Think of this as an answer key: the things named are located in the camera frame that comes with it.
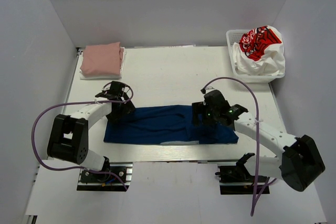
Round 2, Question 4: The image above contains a blue t shirt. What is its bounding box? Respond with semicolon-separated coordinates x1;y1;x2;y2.
103;105;239;145

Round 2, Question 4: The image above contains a white red print t shirt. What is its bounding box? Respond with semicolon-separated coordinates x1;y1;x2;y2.
230;25;286;77

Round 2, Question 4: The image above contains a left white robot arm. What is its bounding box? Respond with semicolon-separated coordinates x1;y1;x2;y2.
47;81;135;182

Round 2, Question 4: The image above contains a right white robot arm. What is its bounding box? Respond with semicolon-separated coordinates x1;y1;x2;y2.
192;90;326;191

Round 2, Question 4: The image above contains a folded pink t shirt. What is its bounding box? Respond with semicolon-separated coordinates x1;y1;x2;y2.
80;42;124;78

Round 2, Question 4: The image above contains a white plastic basket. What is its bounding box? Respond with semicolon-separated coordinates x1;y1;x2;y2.
226;29;285;83

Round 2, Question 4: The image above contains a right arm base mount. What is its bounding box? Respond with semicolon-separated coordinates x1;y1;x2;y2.
215;166;255;195

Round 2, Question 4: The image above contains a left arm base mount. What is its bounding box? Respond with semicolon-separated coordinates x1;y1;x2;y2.
77;163;133;192

